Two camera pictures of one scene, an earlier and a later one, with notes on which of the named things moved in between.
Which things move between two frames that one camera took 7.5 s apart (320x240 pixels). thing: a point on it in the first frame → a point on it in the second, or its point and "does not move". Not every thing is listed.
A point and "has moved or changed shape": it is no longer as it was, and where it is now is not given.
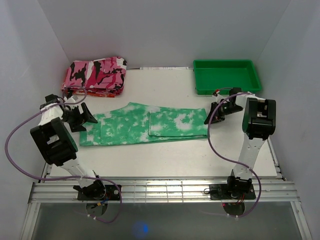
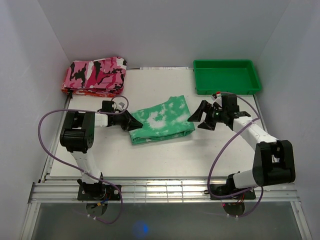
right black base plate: x=221 y=192 does not move
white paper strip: x=165 y=68 does not move
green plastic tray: x=212 y=75 does not move
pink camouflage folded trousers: x=106 y=73 does not move
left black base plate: x=112 y=193 does not move
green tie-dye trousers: x=133 y=122 has moved or changed shape
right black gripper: x=218 y=115 → x=204 y=106
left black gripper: x=86 y=116 → x=130 y=123
